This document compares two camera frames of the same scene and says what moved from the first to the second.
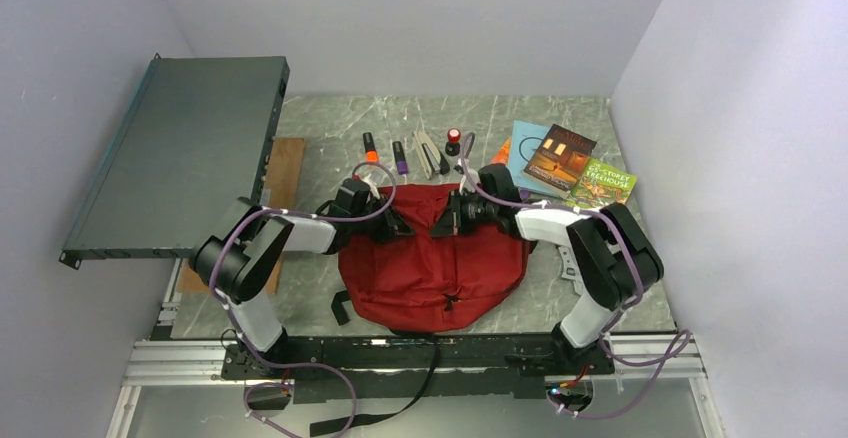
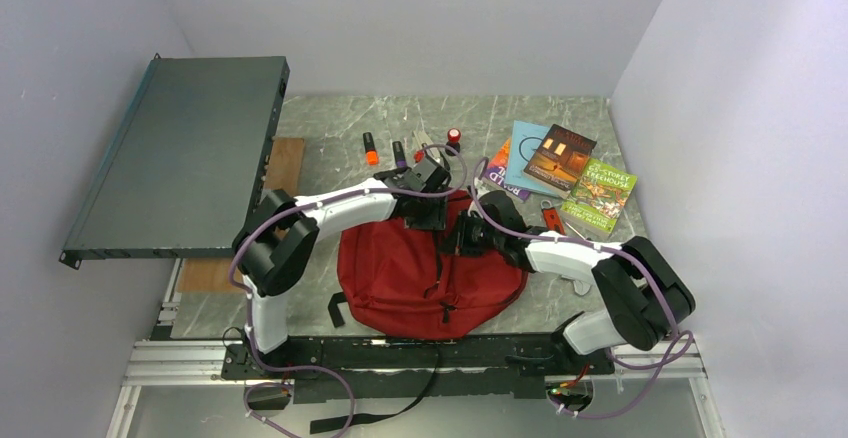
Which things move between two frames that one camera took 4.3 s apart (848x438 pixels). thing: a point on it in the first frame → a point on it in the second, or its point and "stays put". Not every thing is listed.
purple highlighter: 402,164 stays put
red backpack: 431,283 stays put
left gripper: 391,219 → 436,221
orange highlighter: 371,152 stays put
